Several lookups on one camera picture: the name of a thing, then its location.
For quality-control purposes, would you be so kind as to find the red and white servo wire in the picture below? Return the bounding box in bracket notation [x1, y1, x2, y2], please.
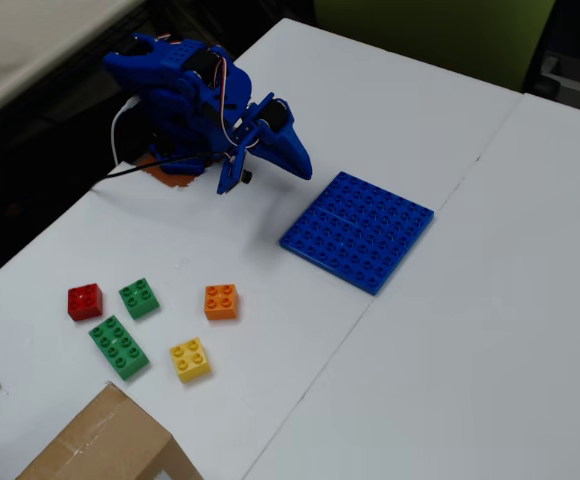
[217, 49, 239, 149]

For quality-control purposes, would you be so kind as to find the green 2x2 toy block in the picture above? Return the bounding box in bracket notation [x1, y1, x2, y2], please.
[118, 277, 162, 320]

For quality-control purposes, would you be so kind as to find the green chair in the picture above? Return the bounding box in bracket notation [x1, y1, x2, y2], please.
[313, 0, 557, 94]

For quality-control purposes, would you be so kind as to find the grey metal furniture frame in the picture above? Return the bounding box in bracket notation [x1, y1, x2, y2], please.
[527, 47, 580, 119]

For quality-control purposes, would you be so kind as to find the white cable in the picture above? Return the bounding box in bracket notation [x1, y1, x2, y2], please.
[110, 97, 137, 166]

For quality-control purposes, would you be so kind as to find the red 2x2 toy block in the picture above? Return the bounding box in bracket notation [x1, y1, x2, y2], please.
[67, 282, 105, 322]

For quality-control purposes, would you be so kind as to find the white desk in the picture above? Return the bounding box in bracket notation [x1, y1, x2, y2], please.
[0, 0, 149, 129]

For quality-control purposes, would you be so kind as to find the blue wrist camera mount plate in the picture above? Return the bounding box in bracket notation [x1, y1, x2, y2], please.
[216, 142, 254, 196]

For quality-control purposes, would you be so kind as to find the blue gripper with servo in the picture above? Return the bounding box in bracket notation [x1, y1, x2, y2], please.
[234, 92, 314, 182]

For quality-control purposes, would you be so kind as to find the blue 8x8 studded baseplate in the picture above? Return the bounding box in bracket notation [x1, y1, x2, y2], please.
[278, 170, 435, 297]

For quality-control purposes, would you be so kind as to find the black cable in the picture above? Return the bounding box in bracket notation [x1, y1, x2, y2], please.
[100, 152, 224, 182]

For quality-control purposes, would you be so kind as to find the yellow 2x2 toy block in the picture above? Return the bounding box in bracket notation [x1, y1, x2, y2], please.
[169, 337, 212, 384]

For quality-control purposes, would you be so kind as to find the green 2x4 toy block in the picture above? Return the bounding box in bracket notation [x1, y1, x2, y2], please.
[88, 314, 151, 381]

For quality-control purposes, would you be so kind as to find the orange 2x2 toy block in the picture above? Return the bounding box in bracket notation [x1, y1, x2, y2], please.
[203, 283, 239, 321]

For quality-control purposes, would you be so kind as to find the brown cardboard box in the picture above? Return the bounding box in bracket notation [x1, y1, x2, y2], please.
[14, 380, 204, 480]

